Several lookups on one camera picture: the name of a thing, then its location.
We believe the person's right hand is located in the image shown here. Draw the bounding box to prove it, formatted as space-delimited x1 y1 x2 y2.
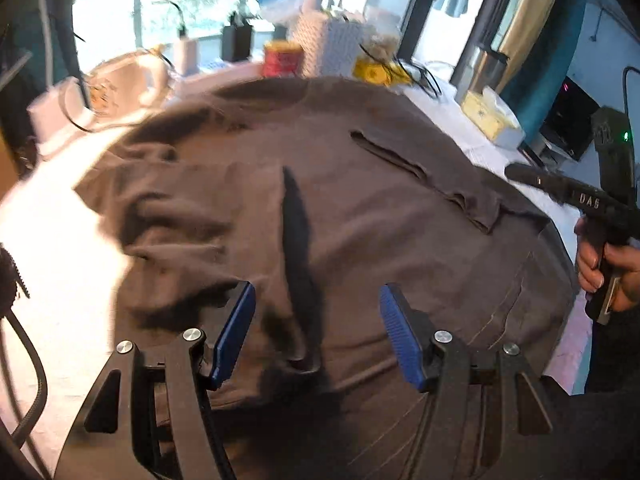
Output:
574 216 640 312

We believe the yellow box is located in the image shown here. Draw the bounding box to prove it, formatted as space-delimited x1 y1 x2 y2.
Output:
354 57 402 85

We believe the red can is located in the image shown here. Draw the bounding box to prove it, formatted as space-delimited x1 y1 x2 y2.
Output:
263 42 304 78

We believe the glass jar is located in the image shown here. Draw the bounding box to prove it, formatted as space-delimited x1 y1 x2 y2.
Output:
367 35 402 61

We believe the blue-lid plastic container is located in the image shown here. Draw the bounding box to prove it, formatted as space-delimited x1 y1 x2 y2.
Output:
257 0 312 27

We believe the black charger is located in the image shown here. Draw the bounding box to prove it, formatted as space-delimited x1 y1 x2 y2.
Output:
221 12 252 61

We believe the person's right forearm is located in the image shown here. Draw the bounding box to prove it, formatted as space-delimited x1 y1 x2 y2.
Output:
582 305 640 397

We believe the gold curtain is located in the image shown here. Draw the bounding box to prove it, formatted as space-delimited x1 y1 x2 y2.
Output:
495 0 557 77

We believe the yellow tissue pack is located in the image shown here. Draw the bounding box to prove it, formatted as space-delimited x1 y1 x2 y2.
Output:
460 87 526 145

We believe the white pump bottle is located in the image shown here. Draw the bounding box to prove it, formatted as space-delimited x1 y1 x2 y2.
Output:
172 2 200 73

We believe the thick black cable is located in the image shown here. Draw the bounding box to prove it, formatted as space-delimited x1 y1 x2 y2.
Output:
0 305 49 453

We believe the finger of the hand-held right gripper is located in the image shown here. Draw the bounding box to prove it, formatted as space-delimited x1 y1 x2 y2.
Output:
504 162 573 206

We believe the black computer box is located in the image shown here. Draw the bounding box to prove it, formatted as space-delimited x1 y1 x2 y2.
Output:
539 76 601 162

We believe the white perforated basket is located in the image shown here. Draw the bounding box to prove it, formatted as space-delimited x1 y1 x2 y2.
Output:
292 20 363 78

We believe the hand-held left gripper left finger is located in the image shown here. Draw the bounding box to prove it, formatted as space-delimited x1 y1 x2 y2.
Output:
52 282 257 480

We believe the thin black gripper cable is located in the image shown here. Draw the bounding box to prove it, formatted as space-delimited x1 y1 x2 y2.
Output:
621 66 640 113

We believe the grey-brown sweater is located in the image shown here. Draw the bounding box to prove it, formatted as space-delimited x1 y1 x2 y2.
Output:
75 76 581 480

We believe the teal curtain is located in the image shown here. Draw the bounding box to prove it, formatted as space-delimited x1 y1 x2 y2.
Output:
500 0 591 128

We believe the white box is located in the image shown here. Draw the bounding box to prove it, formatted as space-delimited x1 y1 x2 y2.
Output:
27 80 97 157

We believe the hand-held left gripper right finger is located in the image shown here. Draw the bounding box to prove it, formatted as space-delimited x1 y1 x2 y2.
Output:
379 282 571 480

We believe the balcony railing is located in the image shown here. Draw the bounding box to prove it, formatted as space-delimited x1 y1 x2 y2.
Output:
75 0 283 58

